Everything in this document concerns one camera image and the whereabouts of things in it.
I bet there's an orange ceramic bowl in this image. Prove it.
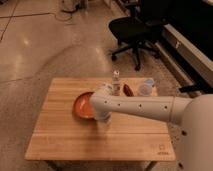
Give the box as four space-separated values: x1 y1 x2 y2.
72 92 94 120

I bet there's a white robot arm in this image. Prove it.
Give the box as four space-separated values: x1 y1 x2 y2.
90 85 213 171

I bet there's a dark red oval object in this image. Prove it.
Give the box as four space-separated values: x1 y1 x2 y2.
123 84 134 97

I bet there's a black office chair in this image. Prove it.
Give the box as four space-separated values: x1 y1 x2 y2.
108 0 171 71

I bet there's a wooden table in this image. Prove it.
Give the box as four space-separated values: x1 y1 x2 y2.
25 78 176 162

